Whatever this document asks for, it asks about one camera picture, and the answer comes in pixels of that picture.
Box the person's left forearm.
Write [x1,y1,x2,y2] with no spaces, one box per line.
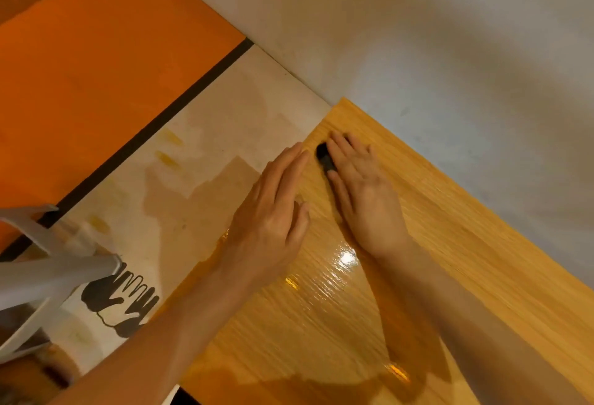
[46,258,263,405]

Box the person's right forearm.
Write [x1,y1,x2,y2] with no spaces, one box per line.
[373,238,591,405]

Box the black glove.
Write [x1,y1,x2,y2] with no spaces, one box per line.
[97,287,160,338]

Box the small black scraper tool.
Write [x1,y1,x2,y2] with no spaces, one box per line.
[315,142,338,176]

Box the person's left hand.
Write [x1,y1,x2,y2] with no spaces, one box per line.
[217,142,312,290]

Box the person's right hand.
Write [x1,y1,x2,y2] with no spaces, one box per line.
[326,131,413,260]

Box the wood grain adhesive film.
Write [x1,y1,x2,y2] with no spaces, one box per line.
[179,98,594,405]

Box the white chair base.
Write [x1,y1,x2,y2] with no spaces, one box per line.
[0,204,124,364]

